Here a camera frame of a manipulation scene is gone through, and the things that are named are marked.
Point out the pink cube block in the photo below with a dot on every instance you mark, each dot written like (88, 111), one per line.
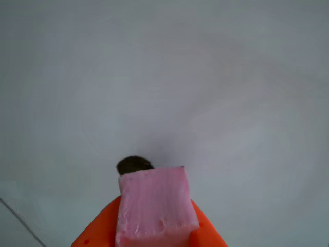
(154, 203)

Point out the black dot mark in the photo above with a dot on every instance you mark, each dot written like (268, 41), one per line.
(133, 164)

